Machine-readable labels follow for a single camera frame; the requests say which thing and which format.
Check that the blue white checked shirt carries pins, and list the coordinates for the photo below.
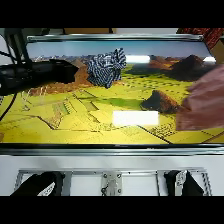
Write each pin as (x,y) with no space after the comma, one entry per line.
(105,68)

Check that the black garment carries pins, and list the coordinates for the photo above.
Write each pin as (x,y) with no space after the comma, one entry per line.
(36,74)

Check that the red patterned garment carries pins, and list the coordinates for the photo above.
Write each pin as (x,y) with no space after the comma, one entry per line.
(208,34)

